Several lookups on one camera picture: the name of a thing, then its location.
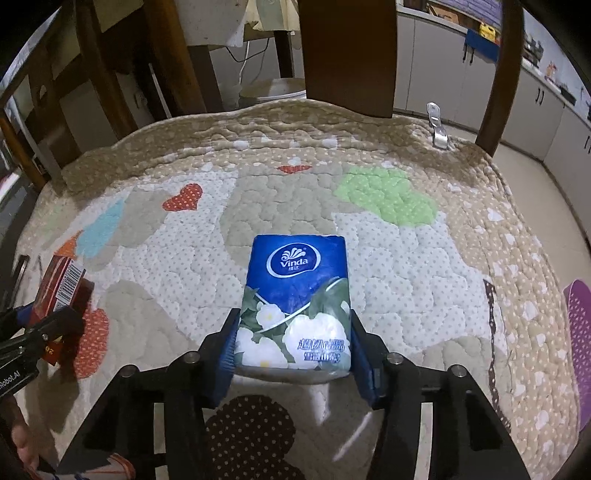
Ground orange striped cloth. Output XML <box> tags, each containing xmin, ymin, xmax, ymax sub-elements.
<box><xmin>37</xmin><ymin>452</ymin><xmax>137</xmax><ymax>480</ymax></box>

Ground brown wooden chair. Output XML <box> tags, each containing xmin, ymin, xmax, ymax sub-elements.
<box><xmin>295</xmin><ymin>0</ymin><xmax>525</xmax><ymax>158</ymax></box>

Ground purple plastic basket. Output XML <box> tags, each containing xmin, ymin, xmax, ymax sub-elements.
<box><xmin>562</xmin><ymin>278</ymin><xmax>591</xmax><ymax>393</ymax></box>

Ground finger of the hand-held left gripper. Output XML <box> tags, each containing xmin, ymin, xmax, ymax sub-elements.
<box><xmin>14</xmin><ymin>302</ymin><xmax>86</xmax><ymax>352</ymax></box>

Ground grey kitchen base cabinets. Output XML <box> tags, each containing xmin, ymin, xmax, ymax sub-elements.
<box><xmin>394</xmin><ymin>4</ymin><xmax>591</xmax><ymax>222</ymax></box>

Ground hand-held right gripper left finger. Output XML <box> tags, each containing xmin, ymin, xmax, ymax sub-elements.
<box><xmin>55</xmin><ymin>308</ymin><xmax>243</xmax><ymax>480</ymax></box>

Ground dark wooden dining chair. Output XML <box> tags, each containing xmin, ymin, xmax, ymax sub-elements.
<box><xmin>0</xmin><ymin>0</ymin><xmax>176</xmax><ymax>190</ymax></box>

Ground red cardboard box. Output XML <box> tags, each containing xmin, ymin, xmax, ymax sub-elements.
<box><xmin>32</xmin><ymin>255</ymin><xmax>95</xmax><ymax>365</ymax></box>

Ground quilted heart-print cushion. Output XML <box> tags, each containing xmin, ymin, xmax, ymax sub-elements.
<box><xmin>16</xmin><ymin>99</ymin><xmax>580</xmax><ymax>480</ymax></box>

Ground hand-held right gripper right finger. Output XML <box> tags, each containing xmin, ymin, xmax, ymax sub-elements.
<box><xmin>348</xmin><ymin>308</ymin><xmax>532</xmax><ymax>480</ymax></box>

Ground blue cloth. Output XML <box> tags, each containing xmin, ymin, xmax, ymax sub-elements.
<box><xmin>465</xmin><ymin>28</ymin><xmax>502</xmax><ymax>63</ymax></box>

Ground metal clip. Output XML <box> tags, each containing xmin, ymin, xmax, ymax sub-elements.
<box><xmin>426</xmin><ymin>102</ymin><xmax>451</xmax><ymax>151</ymax></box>

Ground white plastic bucket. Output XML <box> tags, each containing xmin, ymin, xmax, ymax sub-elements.
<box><xmin>239</xmin><ymin>78</ymin><xmax>306</xmax><ymax>112</ymax></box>

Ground person's left forearm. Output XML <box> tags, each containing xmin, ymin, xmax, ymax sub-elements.
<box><xmin>0</xmin><ymin>399</ymin><xmax>44</xmax><ymax>474</ymax></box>

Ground blue tissue pack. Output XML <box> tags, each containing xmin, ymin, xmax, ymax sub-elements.
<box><xmin>233</xmin><ymin>234</ymin><xmax>354</xmax><ymax>381</ymax></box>

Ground white cable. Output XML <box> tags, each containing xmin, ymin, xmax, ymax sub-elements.
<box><xmin>226</xmin><ymin>39</ymin><xmax>273</xmax><ymax>86</ymax></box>

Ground white tablecloth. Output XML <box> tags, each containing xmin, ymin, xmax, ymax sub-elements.
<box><xmin>182</xmin><ymin>0</ymin><xmax>301</xmax><ymax>49</ymax></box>

